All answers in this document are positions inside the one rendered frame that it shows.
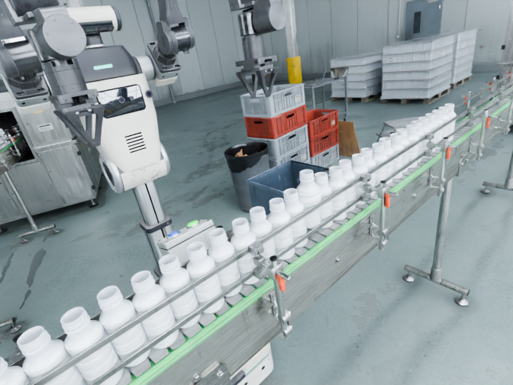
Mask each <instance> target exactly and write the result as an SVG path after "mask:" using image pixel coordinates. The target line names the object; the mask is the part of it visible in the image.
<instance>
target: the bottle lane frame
mask: <svg viewBox="0 0 513 385"><path fill-rule="evenodd" d="M510 101H511V100H510ZM510 101H509V102H507V103H506V104H505V105H503V106H502V107H501V108H500V109H498V110H497V111H496V112H494V113H492V114H491V115H490V116H498V117H499V115H501V120H502V121H499V119H498V117H497V119H494V118H492V119H491V121H490V123H489V127H488V128H487V127H486V129H485V134H484V138H483V144H484V148H483V149H482V151H483V150H484V149H486V148H487V147H488V146H489V145H490V144H491V143H492V142H493V141H494V140H495V139H496V138H497V137H498V136H500V135H501V134H502V133H503V132H504V131H503V130H502V129H498V127H497V125H498V122H499V123H500V125H499V127H500V128H505V123H504V122H503V121H507V117H508V110H509V106H510ZM481 127H482V122H480V123H479V124H478V125H477V126H475V127H474V128H473V129H471V130H470V131H468V132H467V133H466V134H464V135H463V136H462V137H460V138H459V139H458V140H456V141H455V142H453V143H452V144H451V145H452V146H459V149H458V150H457V149H452V150H451V152H450V159H447V156H446V163H445V169H444V178H445V179H446V181H445V182H444V185H445V184H446V183H448V182H449V181H450V180H451V179H452V178H453V177H454V176H456V175H457V174H458V168H459V162H460V159H461V158H462V157H464V155H465V154H468V161H467V164H468V163H470V162H471V161H472V160H473V159H474V158H475V154H471V153H470V152H468V150H469V146H470V145H471V144H470V143H469V141H470V138H471V137H473V139H472V143H473V144H479V136H480V131H481ZM476 147H477V146H476V145H471V152H473V153H477V150H478V149H477V148H476ZM441 154H442V151H441V152H440V153H439V154H438V155H436V156H435V157H433V158H432V159H431V160H429V161H428V162H427V163H425V164H424V165H423V166H421V167H420V168H419V169H417V170H416V171H415V172H413V173H411V175H409V176H407V177H406V178H405V179H404V180H402V181H401V182H400V183H397V185H396V186H394V187H392V188H391V189H390V190H389V191H391V192H394V193H398V197H394V196H391V197H390V206H389V208H387V207H386V214H385V227H386V228H387V229H388V232H387V233H386V237H387V236H389V235H390V234H391V233H392V232H393V231H394V230H396V229H397V227H398V226H400V224H401V223H403V222H404V221H405V220H406V219H407V218H408V217H409V216H411V215H412V214H413V213H414V212H415V211H416V210H417V209H419V208H420V207H421V206H422V205H423V204H424V203H426V201H428V200H429V198H431V197H432V196H433V195H434V194H435V193H436V189H435V188H431V187H430V186H429V185H428V182H429V179H430V178H431V179H432V181H431V185H432V186H436V187H438V183H437V179H435V178H432V177H431V176H429V174H430V168H433V172H432V175H433V176H436V177H439V173H440V161H441ZM367 205H368V204H367ZM379 205H380V198H378V199H377V200H374V202H373V203H372V204H370V205H368V206H367V207H366V208H365V209H362V211H361V212H359V213H358V214H357V215H356V214H354V215H355V216H354V217H352V219H347V220H348V222H346V223H345V224H343V225H340V227H339V228H338V229H337V230H335V231H333V230H332V231H333V232H332V233H331V234H330V235H328V236H327V237H326V236H324V239H323V240H322V241H320V242H319V243H317V242H315V243H316V245H315V246H314V247H312V248H311V249H307V248H306V249H307V252H305V253H304V254H303V255H302V256H298V255H296V256H297V257H298V259H296V260H294V261H293V262H292V263H287V262H286V263H287V264H288V266H287V267H285V268H284V269H283V271H284V273H286V274H288V275H289V276H291V277H292V280H291V281H290V282H288V281H286V280H285V284H286V290H285V291H284V292H282V295H283V301H284V306H285V309H286V310H287V311H288V310H289V311H290V313H291V314H290V315H291V319H290V324H291V323H292V322H293V321H294V320H295V319H296V318H297V317H299V316H300V315H301V314H302V313H303V312H304V311H305V310H306V309H307V308H308V307H309V306H310V305H311V304H312V303H314V302H315V301H316V300H317V299H318V298H319V297H321V296H322V295H323V294H324V293H325V292H326V291H327V290H329V289H330V288H331V287H332V286H333V285H334V284H335V283H336V282H337V281H338V280H339V279H340V278H341V277H343V276H344V275H345V274H346V273H347V272H348V271H349V270H351V269H352V268H353V267H354V266H355V265H356V264H358V263H359V262H360V261H361V260H362V259H363V258H364V257H365V256H366V255H367V254H368V253H369V252H370V251H371V250H373V249H374V248H375V247H376V246H377V241H378V239H375V238H373V237H372V235H369V227H371V226H372V224H370V223H369V217H370V216H371V215H372V214H373V224H374V225H377V226H379ZM264 278H265V277H264ZM265 279H266V282H265V283H264V284H263V285H261V286H260V287H256V286H253V287H254V288H255V290H254V291H253V292H252V293H251V294H249V295H248V296H243V295H241V296H242V297H243V299H242V300H241V301H240V302H238V303H237V304H236V305H234V306H232V305H230V304H228V305H229V307H230V309H229V310H228V311H226V312H225V313H224V314H222V315H220V316H219V315H216V314H214V315H215V317H216V319H215V320H214V321H213V322H211V323H210V324H209V325H207V326H206V327H205V326H203V325H201V324H200V327H201V331H200V332H198V333H196V334H195V335H193V336H192V337H191V338H188V337H187V336H185V335H184V338H185V340H186V342H184V343H183V344H182V345H180V346H179V347H178V348H177V349H175V350H174V351H173V350H172V349H170V348H169V347H168V348H167V349H168V352H169V354H168V355H167V356H165V357H164V358H163V359H162V360H160V361H159V362H157V363H156V364H155V363H154V362H153V361H151V360H150V365H151V367H150V368H149V369H148V370H146V371H145V372H144V373H142V374H141V375H140V376H139V377H135V376H134V375H133V374H131V379H132V381H131V382H130V383H129V384H128V385H193V383H194V382H197V381H199V380H200V378H201V377H202V376H203V375H204V374H206V373H207V372H208V371H209V370H211V369H212V368H213V367H214V366H215V365H216V364H217V363H224V364H226V366H227V371H228V373H229V377H232V376H233V375H234V374H235V373H236V372H237V371H238V370H240V369H241V368H242V367H243V366H244V365H245V364H246V363H247V362H248V361H249V360H250V359H251V358H253V357H254V356H255V355H256V354H257V353H258V352H259V351H261V350H262V349H263V348H264V347H265V346H266V345H267V344H269V343H270V342H271V341H272V340H273V339H274V338H275V337H276V336H277V335H278V334H279V333H280V330H279V328H280V327H281V325H280V321H279V320H277V318H276V316H274V315H273V309H272V307H273V306H274V303H271V299H270V293H271V292H273V291H274V290H275V288H274V283H273V280H271V279H268V278H265Z"/></svg>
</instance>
